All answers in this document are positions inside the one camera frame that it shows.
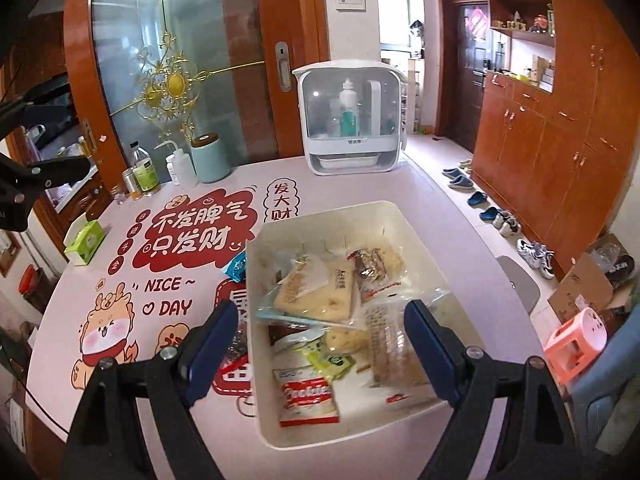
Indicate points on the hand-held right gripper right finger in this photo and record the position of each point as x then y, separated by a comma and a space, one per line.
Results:
436, 355

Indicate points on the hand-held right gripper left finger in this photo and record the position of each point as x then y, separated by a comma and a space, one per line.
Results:
210, 355

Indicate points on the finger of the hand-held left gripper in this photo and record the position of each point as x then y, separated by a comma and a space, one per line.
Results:
60, 171
35, 97

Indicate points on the clear wafer packet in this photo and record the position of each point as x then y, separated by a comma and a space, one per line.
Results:
395, 345

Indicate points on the small brown snack packet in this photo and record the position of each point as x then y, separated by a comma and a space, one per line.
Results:
287, 332

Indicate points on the yellow pastry packet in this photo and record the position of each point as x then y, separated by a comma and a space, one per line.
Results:
345, 341

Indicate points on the red and white cookie packet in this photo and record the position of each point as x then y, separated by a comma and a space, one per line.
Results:
307, 397

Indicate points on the ribbed yellow cake packet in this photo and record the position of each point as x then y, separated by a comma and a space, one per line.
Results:
395, 256

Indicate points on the dark brown snack packet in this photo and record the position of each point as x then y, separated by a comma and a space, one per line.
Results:
370, 265

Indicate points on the white plastic storage bin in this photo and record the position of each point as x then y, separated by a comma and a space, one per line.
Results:
420, 240

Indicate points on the sandwich cracker packet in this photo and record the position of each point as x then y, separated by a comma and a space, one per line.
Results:
315, 290

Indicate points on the clear snack packet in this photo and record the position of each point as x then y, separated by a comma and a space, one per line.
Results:
237, 342

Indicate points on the red snack packet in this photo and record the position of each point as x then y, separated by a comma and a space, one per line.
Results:
398, 399

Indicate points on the small glass jar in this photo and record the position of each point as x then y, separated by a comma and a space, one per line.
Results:
119, 196

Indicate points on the metal can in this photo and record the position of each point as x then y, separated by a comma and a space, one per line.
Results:
129, 184

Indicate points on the green tissue box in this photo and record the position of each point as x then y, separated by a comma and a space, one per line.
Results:
85, 242

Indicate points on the glass bottle with green label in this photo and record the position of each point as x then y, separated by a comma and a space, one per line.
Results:
145, 175

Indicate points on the blue snack packet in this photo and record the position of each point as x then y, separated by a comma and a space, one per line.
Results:
237, 266

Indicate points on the green snack packet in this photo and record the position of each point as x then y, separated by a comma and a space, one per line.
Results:
330, 361

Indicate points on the small white bottle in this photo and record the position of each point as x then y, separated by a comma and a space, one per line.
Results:
172, 170

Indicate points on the clear wash bottle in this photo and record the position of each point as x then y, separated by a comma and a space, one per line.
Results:
184, 167

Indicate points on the pink plastic stool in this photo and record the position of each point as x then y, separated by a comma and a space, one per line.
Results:
575, 342

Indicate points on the row of shoes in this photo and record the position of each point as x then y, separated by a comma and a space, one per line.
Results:
505, 222

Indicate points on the teal canister with brown lid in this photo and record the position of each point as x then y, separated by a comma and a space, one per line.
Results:
212, 160

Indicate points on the cardboard box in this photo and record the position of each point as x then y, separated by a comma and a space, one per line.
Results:
580, 285

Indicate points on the blue chair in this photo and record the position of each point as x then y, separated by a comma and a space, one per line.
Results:
612, 400

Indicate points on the glass door with gold ornament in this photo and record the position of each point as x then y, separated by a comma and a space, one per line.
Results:
215, 50

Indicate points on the white sterilizer cabinet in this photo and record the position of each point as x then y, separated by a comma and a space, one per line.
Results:
350, 160

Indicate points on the white and teal bottle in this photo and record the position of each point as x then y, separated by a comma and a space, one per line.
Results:
349, 110

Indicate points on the dark entrance door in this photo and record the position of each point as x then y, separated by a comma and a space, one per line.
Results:
467, 90

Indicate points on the red door ornament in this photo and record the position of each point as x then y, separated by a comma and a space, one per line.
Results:
477, 22

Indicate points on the wooden wall cabinet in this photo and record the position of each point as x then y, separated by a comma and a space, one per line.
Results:
560, 135

